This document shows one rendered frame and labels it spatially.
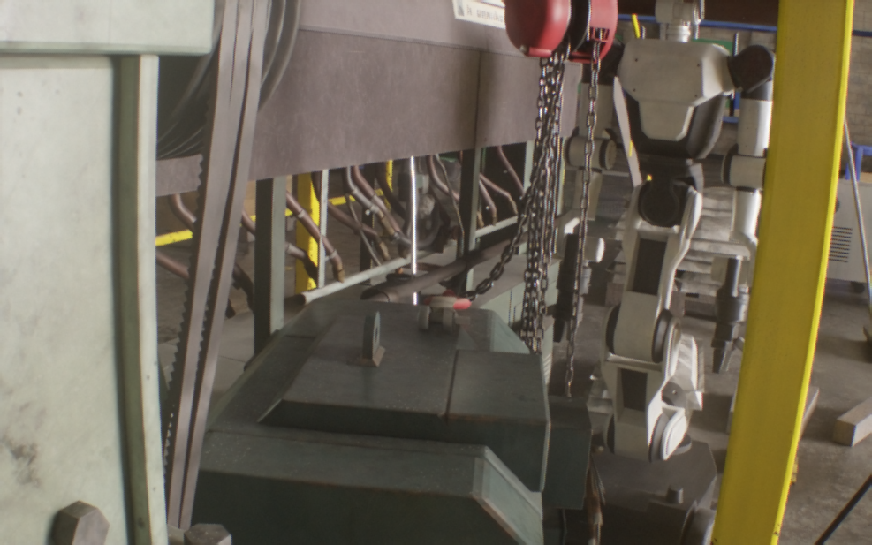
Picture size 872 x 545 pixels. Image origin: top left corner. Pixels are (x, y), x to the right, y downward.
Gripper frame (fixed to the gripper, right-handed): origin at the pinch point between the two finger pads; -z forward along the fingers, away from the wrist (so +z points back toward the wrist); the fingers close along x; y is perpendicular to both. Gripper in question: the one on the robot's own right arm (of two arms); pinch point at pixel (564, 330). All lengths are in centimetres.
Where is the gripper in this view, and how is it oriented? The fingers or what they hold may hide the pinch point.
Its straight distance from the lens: 248.8
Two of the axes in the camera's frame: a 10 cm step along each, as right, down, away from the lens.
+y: 8.8, 1.5, -4.5
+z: 1.5, -9.9, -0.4
